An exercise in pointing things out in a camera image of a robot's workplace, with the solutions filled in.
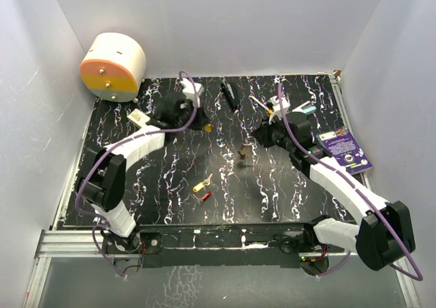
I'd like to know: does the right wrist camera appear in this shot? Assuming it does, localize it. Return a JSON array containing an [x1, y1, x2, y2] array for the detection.
[[267, 95, 290, 125]]

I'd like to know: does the round pastel drawer box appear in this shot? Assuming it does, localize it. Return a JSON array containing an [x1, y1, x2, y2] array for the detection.
[[79, 32, 146, 102]]

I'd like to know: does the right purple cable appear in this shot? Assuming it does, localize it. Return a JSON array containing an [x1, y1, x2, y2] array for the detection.
[[277, 82, 424, 281]]

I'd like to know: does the purple booklet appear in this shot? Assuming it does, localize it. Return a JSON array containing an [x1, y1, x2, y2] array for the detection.
[[316, 127, 373, 175]]

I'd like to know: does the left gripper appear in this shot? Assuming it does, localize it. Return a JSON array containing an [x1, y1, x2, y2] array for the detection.
[[175, 99, 210, 132]]

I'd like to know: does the aluminium frame rail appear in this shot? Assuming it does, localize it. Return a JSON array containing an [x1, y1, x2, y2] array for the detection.
[[35, 228, 406, 260]]

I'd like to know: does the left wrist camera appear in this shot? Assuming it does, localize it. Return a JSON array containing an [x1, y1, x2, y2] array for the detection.
[[181, 78, 204, 108]]

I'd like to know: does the black folding tool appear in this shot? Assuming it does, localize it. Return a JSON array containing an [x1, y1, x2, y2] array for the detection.
[[221, 82, 240, 112]]

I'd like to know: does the white pen yellow cap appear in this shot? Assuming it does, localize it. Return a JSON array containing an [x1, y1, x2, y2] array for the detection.
[[249, 95, 273, 114]]

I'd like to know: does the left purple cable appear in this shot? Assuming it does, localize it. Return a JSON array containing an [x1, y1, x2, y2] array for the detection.
[[74, 70, 200, 277]]

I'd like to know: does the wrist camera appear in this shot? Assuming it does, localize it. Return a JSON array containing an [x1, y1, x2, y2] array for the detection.
[[181, 78, 204, 108], [267, 95, 290, 125]]

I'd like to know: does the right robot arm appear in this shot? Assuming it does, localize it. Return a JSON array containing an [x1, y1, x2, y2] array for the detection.
[[251, 112, 416, 271]]

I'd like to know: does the small white card box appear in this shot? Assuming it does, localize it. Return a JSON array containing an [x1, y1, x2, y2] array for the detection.
[[127, 109, 151, 129]]

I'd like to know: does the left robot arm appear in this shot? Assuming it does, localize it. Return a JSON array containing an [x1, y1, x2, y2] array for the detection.
[[75, 96, 209, 253]]

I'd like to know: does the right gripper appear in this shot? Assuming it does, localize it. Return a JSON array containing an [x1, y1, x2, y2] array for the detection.
[[252, 112, 296, 153]]

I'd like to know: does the black base bar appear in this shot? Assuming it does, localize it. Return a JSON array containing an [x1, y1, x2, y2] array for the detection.
[[95, 221, 345, 270]]

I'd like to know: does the purple cable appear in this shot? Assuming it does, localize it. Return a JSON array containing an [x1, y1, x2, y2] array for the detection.
[[74, 70, 200, 277], [277, 82, 424, 281]]

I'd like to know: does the red headed key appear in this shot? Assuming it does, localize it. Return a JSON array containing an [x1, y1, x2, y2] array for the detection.
[[193, 191, 212, 206]]

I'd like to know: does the metal keyring with keys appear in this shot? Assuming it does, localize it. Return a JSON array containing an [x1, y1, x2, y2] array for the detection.
[[238, 143, 250, 159]]

